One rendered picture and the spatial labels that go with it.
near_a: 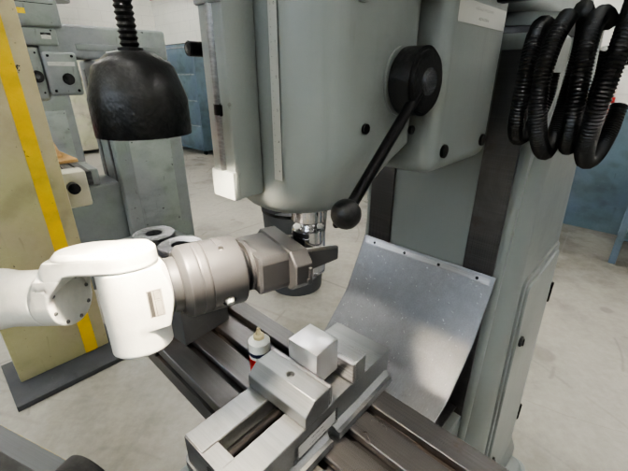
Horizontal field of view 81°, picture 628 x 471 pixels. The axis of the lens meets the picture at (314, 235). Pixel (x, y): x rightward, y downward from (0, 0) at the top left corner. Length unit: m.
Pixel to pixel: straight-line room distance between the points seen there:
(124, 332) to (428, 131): 0.42
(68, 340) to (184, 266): 2.04
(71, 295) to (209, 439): 0.26
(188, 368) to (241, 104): 0.56
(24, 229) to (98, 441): 1.01
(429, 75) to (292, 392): 0.45
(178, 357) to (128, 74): 0.63
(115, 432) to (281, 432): 1.53
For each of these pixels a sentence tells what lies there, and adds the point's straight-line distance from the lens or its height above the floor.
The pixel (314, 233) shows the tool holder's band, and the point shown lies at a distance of 0.49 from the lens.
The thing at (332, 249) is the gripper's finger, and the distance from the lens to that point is 0.51.
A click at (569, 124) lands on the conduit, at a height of 1.41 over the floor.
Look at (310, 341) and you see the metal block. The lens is 0.60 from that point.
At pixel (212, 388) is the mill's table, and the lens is 0.76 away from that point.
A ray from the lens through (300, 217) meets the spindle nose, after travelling 0.49.
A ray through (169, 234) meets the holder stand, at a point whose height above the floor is 1.13.
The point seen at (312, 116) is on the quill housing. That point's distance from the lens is 0.37.
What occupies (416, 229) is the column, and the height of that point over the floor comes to 1.14.
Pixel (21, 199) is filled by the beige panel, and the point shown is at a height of 0.95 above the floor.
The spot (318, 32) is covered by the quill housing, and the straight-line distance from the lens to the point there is 0.37.
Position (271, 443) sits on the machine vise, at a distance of 0.58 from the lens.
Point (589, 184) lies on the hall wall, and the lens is 4.66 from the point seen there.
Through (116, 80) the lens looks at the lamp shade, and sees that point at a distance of 0.31.
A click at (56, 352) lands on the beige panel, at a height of 0.11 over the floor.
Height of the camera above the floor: 1.46
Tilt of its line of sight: 23 degrees down
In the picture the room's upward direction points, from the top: straight up
